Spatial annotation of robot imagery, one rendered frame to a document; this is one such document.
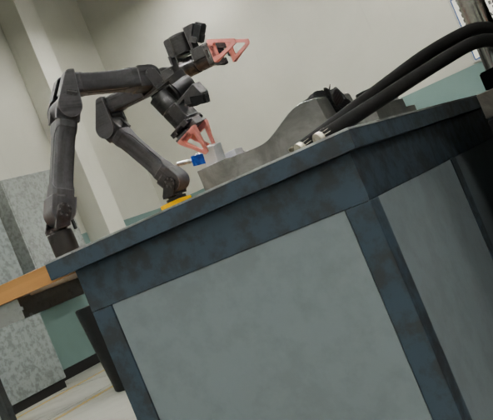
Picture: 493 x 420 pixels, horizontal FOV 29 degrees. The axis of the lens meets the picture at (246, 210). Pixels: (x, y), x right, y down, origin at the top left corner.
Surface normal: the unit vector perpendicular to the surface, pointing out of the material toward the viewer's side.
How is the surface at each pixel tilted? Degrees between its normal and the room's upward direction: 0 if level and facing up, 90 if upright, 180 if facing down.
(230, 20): 90
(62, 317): 90
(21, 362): 90
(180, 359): 90
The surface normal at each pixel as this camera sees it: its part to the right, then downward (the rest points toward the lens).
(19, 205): 0.79, -0.34
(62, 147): 0.43, -0.22
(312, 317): -0.41, 0.16
